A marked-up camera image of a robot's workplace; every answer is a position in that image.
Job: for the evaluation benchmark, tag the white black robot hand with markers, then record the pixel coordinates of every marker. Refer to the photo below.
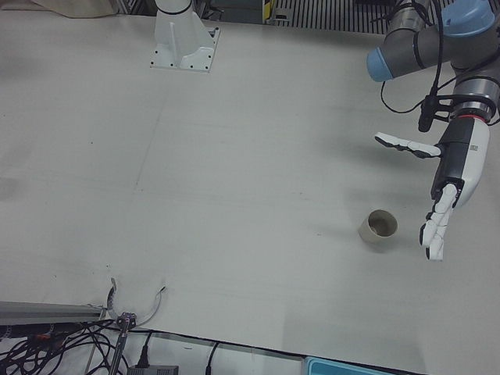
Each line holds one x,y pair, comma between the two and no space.
465,164

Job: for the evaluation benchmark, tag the light blue plastic bin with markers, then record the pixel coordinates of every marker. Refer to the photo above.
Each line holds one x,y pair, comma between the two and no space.
351,367

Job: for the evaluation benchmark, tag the white paper cup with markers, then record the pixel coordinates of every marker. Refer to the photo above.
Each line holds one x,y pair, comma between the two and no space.
369,236

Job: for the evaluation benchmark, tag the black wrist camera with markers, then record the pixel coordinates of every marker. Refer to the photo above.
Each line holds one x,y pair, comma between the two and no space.
425,117

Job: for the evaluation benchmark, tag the thin metal rod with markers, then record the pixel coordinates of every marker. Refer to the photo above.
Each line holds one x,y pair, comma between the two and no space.
119,347

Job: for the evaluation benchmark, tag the curved metal clamp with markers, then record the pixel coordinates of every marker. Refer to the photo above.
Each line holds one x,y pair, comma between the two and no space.
127,319

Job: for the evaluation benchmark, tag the aluminium profile post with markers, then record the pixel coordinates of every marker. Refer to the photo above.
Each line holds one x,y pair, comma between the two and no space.
47,310

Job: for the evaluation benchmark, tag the ribbed metal grating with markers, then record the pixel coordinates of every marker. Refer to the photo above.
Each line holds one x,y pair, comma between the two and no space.
332,15

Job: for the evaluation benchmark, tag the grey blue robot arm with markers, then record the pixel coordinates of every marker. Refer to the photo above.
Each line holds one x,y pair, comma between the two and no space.
426,47

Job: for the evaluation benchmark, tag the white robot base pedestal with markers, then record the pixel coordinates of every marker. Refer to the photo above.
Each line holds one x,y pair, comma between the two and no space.
176,39

